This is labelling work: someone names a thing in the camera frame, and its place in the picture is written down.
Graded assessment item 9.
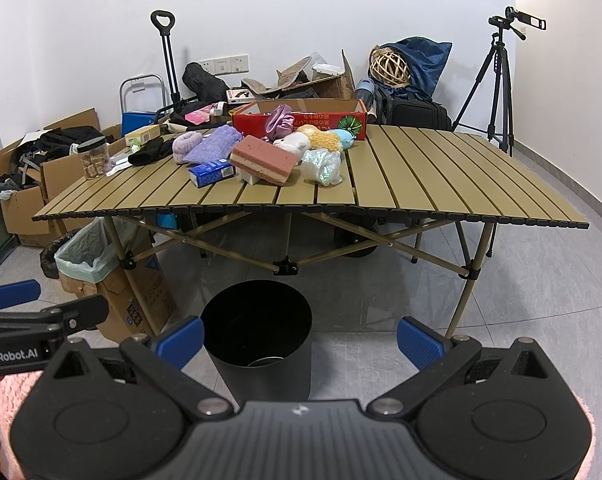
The black knit cloth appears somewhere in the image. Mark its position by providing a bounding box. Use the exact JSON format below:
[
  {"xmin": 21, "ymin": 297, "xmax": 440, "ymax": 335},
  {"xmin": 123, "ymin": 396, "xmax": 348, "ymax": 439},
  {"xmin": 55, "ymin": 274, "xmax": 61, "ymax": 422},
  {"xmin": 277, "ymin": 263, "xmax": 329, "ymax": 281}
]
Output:
[{"xmin": 128, "ymin": 136, "xmax": 173, "ymax": 167}]

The tan folding slat table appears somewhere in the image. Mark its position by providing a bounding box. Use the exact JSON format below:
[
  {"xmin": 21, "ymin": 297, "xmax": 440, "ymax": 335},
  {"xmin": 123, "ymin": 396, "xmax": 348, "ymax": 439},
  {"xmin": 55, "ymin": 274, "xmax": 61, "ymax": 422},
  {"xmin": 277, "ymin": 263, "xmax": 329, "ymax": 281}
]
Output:
[{"xmin": 32, "ymin": 123, "xmax": 591, "ymax": 339}]

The red cardboard box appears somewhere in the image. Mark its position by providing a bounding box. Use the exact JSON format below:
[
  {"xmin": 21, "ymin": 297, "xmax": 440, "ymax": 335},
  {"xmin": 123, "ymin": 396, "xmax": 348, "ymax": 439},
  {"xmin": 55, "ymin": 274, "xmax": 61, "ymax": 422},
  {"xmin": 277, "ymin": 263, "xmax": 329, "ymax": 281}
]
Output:
[{"xmin": 232, "ymin": 99, "xmax": 367, "ymax": 141}]

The black trolley handle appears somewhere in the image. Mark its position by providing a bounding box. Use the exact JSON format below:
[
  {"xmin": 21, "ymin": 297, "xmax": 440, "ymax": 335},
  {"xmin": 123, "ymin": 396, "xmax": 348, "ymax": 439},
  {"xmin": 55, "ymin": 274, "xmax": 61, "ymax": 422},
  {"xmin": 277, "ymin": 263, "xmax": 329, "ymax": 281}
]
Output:
[{"xmin": 150, "ymin": 10, "xmax": 182, "ymax": 104}]

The cardboard box with green liner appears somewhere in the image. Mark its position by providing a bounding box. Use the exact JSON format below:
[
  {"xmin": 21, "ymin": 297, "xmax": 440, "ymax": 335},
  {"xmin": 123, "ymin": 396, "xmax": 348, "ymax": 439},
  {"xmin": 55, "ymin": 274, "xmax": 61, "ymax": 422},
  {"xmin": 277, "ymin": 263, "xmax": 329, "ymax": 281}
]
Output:
[{"xmin": 54, "ymin": 218, "xmax": 176, "ymax": 342}]

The woven rattan ball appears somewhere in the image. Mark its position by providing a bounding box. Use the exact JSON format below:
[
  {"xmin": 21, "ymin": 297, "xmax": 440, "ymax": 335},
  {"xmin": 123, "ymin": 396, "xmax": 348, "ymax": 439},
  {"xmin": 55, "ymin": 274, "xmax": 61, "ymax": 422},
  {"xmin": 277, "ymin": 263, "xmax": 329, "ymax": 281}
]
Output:
[{"xmin": 369, "ymin": 47, "xmax": 412, "ymax": 88}]

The dark blue fabric bag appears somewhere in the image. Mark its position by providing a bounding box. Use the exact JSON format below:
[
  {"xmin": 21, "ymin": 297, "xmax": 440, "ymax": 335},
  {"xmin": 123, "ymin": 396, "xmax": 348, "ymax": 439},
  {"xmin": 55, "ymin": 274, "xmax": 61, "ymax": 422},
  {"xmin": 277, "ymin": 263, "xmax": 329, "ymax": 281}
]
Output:
[{"xmin": 378, "ymin": 36, "xmax": 453, "ymax": 102}]

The pink layered sponge block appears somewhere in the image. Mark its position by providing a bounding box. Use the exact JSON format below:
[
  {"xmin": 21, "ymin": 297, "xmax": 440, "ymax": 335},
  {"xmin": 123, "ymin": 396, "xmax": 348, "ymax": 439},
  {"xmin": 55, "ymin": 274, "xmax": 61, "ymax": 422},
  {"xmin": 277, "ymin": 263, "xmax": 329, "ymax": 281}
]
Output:
[{"xmin": 229, "ymin": 136, "xmax": 298, "ymax": 185}]

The lilac fuzzy towel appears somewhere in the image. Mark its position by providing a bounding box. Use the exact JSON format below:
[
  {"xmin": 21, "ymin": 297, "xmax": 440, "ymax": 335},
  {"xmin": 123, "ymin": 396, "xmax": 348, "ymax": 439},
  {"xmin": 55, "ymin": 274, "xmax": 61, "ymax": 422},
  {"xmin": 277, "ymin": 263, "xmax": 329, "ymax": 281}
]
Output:
[{"xmin": 172, "ymin": 131, "xmax": 203, "ymax": 165}]

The iridescent plastic bag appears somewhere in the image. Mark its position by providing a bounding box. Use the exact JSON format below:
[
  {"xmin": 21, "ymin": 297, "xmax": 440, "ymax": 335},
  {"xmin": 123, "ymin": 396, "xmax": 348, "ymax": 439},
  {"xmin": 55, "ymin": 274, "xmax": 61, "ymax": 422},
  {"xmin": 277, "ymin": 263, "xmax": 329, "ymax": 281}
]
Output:
[{"xmin": 300, "ymin": 148, "xmax": 342, "ymax": 188}]

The blue tissue pack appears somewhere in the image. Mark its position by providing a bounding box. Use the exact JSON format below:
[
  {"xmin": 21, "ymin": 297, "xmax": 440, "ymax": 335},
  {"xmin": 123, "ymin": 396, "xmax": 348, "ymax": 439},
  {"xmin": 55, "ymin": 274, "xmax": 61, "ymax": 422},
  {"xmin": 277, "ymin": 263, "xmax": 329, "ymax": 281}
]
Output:
[{"xmin": 188, "ymin": 159, "xmax": 236, "ymax": 188}]

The black camera tripod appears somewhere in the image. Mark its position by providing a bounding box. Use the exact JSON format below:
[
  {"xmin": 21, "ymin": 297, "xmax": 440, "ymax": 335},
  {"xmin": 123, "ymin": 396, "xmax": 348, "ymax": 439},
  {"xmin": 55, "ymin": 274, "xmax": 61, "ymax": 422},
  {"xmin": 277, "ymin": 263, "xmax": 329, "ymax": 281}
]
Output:
[{"xmin": 452, "ymin": 28, "xmax": 514, "ymax": 155}]

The black suitcase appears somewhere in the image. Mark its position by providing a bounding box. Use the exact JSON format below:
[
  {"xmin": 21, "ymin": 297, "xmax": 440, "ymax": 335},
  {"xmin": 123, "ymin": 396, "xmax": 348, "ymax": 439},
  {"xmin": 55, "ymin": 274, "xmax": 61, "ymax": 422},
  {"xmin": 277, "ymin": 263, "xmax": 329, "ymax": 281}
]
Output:
[{"xmin": 376, "ymin": 89, "xmax": 452, "ymax": 131}]

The clear jar with black lid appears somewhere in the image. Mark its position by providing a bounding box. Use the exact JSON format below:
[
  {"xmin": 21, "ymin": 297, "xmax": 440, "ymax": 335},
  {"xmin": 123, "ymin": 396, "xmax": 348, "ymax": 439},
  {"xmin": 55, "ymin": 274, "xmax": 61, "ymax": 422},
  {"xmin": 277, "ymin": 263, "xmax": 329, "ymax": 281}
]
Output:
[{"xmin": 76, "ymin": 136, "xmax": 110, "ymax": 179}]

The white wall socket strip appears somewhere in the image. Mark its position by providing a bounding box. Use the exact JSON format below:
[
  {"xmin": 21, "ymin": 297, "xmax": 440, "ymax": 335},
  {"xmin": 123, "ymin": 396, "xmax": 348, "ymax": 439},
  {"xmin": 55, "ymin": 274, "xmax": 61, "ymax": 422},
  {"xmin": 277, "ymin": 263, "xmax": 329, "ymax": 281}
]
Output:
[{"xmin": 198, "ymin": 54, "xmax": 250, "ymax": 75}]

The yellow small carton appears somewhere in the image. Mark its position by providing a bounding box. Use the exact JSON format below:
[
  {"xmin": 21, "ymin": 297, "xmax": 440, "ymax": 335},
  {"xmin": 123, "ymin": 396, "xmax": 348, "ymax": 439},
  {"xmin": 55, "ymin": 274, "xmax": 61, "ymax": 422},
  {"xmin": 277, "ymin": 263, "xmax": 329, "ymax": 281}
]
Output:
[{"xmin": 124, "ymin": 125, "xmax": 161, "ymax": 146}]

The purple woven drawstring pouch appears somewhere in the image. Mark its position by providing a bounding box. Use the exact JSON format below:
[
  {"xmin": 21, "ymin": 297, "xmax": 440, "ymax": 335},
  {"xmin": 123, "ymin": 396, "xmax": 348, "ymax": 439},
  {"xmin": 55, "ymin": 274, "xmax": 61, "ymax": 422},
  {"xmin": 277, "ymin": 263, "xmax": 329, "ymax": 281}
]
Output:
[{"xmin": 184, "ymin": 125, "xmax": 243, "ymax": 165}]

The black round trash bin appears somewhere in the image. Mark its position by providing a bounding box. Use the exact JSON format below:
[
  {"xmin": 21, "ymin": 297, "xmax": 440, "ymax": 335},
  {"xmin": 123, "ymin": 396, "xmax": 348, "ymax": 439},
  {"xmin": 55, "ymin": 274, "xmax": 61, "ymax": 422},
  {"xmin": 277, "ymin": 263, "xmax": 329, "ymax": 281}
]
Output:
[{"xmin": 201, "ymin": 280, "xmax": 313, "ymax": 405}]

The white and yellow plush toy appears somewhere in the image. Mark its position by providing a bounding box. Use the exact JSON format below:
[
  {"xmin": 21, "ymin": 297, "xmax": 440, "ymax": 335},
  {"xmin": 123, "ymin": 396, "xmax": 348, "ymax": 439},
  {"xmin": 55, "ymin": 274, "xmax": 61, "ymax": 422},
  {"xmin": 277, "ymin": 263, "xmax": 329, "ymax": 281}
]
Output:
[{"xmin": 274, "ymin": 125, "xmax": 344, "ymax": 156}]

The black rolled bag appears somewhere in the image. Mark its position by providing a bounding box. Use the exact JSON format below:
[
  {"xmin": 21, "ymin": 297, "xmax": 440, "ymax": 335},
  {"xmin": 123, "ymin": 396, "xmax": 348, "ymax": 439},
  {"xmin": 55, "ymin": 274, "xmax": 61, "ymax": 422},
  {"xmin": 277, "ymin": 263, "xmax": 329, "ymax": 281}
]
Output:
[{"xmin": 182, "ymin": 62, "xmax": 228, "ymax": 104}]

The pink satin cloth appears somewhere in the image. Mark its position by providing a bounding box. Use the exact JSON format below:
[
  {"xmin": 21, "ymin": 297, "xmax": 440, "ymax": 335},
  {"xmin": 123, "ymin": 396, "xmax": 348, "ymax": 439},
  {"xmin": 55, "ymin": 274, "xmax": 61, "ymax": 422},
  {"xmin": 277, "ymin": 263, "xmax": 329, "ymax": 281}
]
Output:
[{"xmin": 265, "ymin": 104, "xmax": 294, "ymax": 142}]

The open brown cardboard box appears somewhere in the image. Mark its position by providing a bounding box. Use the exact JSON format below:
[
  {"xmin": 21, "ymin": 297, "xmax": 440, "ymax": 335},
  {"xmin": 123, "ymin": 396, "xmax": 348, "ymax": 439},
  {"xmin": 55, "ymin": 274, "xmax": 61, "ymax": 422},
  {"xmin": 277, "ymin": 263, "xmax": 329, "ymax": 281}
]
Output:
[{"xmin": 241, "ymin": 51, "xmax": 355, "ymax": 100}]

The blue water bottle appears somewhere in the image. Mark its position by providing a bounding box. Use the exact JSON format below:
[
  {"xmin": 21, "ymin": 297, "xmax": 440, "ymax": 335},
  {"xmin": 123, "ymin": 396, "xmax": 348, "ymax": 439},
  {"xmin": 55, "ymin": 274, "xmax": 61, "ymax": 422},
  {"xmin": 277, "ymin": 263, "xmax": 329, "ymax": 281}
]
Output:
[{"xmin": 355, "ymin": 78, "xmax": 376, "ymax": 117}]

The light blue plush toy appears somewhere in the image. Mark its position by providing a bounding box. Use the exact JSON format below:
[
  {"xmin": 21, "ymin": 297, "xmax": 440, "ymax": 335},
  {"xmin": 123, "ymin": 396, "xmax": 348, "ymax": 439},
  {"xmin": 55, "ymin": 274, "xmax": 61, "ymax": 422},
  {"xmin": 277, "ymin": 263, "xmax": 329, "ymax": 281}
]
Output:
[{"xmin": 330, "ymin": 129, "xmax": 356, "ymax": 151}]

